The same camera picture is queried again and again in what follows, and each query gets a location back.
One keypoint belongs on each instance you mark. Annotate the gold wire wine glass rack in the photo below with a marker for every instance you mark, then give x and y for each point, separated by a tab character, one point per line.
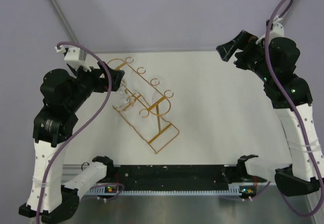
148	121

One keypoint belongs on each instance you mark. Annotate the black base bar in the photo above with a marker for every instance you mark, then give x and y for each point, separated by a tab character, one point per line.
176	177

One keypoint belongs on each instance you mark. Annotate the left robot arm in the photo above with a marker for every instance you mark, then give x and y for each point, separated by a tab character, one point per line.
50	200

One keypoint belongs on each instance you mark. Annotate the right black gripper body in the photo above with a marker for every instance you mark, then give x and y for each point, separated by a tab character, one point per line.
252	57

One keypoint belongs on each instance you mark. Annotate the grey slotted cable duct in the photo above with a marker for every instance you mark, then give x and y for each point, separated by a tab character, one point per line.
233	190

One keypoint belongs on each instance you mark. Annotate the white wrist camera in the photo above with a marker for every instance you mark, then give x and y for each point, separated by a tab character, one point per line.
276	28
74	57

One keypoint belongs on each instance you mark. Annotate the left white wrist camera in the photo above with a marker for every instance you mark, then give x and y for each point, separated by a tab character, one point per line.
74	57

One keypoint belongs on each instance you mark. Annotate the left aluminium frame post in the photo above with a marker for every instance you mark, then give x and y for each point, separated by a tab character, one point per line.
63	20

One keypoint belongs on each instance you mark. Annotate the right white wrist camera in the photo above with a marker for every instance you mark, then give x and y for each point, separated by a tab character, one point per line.
276	28

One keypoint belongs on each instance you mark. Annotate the clear wine glass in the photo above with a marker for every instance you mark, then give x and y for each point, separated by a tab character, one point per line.
147	85
126	99

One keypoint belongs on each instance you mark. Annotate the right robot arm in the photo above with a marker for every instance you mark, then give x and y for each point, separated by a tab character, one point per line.
298	177

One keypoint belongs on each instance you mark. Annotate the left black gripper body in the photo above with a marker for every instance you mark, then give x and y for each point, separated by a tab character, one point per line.
87	82

